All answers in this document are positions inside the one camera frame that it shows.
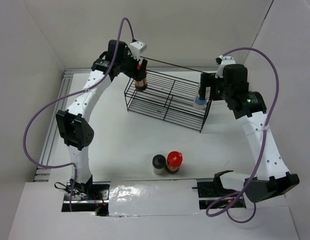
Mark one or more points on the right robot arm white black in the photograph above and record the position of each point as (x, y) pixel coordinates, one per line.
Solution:
(270, 177)

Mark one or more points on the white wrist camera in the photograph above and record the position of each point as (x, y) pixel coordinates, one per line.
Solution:
(223, 61)
(137, 48)

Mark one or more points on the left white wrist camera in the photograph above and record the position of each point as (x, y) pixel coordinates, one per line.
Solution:
(137, 48)

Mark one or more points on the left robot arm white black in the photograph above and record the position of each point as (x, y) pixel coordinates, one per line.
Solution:
(73, 123)

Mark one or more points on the black wire rack basket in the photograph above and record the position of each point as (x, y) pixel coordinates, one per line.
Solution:
(169, 95)

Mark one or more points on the silver lid white bottle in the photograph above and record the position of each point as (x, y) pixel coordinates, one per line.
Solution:
(198, 103)

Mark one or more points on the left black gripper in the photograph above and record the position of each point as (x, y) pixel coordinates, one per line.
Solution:
(137, 74)

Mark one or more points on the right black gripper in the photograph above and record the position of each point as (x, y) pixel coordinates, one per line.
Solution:
(209, 79)

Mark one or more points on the white foil tape sheet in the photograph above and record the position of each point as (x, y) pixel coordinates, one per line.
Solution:
(153, 198)

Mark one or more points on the red lid spice jar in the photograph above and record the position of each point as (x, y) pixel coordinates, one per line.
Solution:
(173, 162)
(142, 84)

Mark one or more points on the black lid white bottle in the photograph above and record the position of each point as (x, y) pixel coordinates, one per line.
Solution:
(159, 164)

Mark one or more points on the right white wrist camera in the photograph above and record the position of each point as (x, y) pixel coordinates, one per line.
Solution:
(223, 61)

